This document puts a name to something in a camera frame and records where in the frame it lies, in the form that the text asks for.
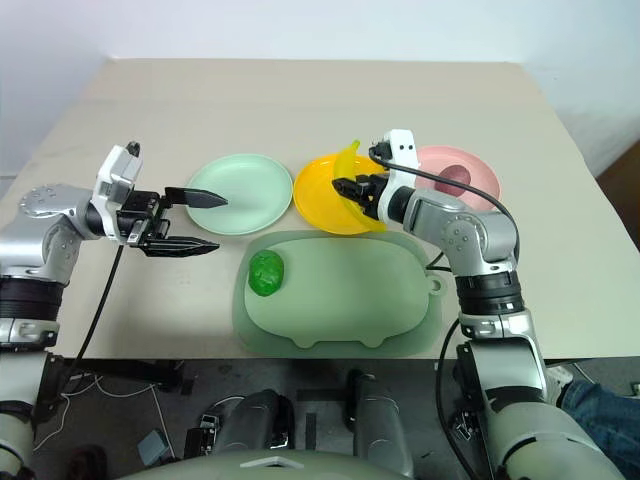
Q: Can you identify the grey foot pedal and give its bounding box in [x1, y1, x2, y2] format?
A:
[136, 428, 174, 465]

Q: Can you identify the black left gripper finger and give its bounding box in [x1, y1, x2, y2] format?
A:
[138, 236, 222, 259]
[164, 186, 230, 211]

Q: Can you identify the dark red toy fruit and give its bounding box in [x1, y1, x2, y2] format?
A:
[439, 164, 473, 189]

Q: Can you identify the dark rounded robot leg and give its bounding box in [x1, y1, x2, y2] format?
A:
[198, 388, 297, 457]
[343, 370, 417, 477]

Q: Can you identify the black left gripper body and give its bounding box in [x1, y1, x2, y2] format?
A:
[115, 188, 172, 251]

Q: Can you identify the person's blue jeans leg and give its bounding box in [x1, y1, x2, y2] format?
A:
[558, 378, 640, 480]

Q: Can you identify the pale green robot torso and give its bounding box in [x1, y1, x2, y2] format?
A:
[117, 443, 417, 480]

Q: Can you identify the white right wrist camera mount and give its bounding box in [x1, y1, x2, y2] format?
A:
[368, 128, 420, 222]

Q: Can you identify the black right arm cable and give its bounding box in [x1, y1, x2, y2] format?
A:
[368, 144, 521, 480]

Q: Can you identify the black table frame bar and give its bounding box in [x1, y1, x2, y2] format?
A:
[47, 356, 185, 397]

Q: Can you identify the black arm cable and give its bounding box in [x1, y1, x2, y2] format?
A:
[47, 242, 125, 401]
[368, 144, 521, 480]

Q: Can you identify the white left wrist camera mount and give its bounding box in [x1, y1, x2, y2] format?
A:
[93, 141, 147, 242]

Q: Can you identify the green silicone tray mat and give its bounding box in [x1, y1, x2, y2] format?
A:
[231, 228, 446, 359]

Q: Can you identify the yellow plate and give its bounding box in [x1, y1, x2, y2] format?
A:
[293, 153, 389, 237]

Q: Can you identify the white floor cable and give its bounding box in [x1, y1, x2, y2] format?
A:
[32, 374, 177, 459]

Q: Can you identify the brown wooden furniture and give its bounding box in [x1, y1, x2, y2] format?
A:
[596, 143, 640, 202]

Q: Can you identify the pink plate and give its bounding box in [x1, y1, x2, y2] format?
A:
[414, 144, 502, 213]

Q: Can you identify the pale green plate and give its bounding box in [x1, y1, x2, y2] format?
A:
[185, 153, 295, 237]

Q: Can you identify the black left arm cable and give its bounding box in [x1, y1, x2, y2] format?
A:
[47, 242, 125, 401]

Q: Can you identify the green toy vegetable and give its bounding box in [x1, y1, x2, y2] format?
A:
[248, 249, 287, 298]

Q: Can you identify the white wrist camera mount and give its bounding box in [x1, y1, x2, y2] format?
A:
[93, 141, 147, 242]
[368, 128, 420, 222]

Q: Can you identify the yellow toy banana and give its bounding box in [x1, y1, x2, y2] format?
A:
[331, 139, 389, 233]

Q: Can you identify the white shoe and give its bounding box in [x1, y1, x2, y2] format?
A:
[543, 363, 577, 402]

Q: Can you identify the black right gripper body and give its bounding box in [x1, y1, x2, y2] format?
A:
[352, 172, 390, 215]

